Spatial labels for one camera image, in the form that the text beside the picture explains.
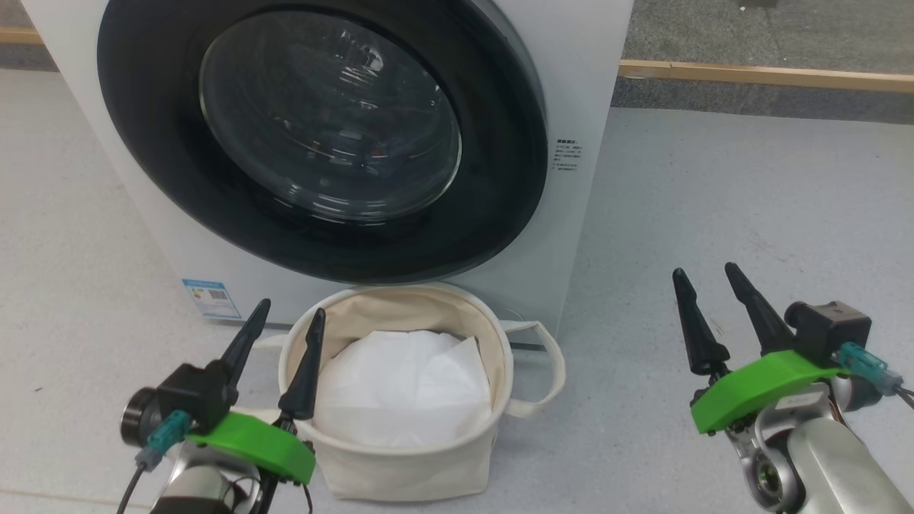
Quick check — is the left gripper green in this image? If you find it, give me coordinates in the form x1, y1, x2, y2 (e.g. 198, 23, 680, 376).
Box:
187, 298, 326, 486

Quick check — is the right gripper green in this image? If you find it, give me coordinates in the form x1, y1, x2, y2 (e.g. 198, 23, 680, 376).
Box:
675, 263, 850, 435

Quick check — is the cream canvas laundry basket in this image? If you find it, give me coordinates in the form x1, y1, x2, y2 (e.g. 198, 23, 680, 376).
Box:
253, 282, 567, 502

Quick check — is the white front-load washing machine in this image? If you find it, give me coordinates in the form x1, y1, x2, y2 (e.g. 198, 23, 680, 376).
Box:
20, 0, 635, 351

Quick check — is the blue energy label sticker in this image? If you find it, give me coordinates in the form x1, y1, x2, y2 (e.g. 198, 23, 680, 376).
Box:
181, 278, 242, 320

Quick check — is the white cloth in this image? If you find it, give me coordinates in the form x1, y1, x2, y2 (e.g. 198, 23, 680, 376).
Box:
312, 329, 493, 449

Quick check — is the left teal plug cable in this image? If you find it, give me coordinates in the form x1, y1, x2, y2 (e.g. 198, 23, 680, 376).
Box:
118, 410, 194, 514

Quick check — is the teal plug cable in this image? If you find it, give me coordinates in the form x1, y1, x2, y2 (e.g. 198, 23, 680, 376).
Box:
118, 410, 194, 514
835, 341, 914, 409

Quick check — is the right teal plug cable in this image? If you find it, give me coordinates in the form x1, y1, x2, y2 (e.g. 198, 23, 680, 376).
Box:
835, 341, 914, 409

